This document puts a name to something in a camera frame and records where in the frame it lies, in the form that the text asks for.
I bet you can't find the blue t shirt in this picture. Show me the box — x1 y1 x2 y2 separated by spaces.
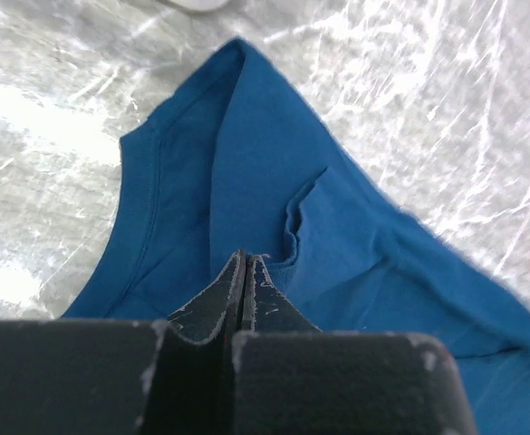
66 39 530 434

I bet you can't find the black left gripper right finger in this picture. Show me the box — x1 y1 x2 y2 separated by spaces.
232 256 476 434

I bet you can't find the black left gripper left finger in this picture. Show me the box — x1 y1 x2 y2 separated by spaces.
0 252 246 434

